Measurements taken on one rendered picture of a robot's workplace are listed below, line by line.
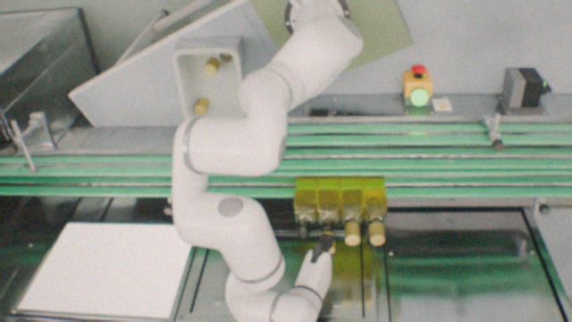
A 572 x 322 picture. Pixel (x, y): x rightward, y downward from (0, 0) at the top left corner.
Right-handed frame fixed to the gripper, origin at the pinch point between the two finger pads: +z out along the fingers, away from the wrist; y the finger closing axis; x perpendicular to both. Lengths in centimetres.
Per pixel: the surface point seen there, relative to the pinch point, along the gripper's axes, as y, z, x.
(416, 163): 6.4, 28.5, -15.2
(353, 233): 1.6, 4.4, -5.1
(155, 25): 17, 77, 91
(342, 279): -12.5, 2.2, -3.2
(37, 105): 4, 31, 116
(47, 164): 4, 4, 85
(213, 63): 28, 29, 39
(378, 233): 1.7, 6.2, -10.5
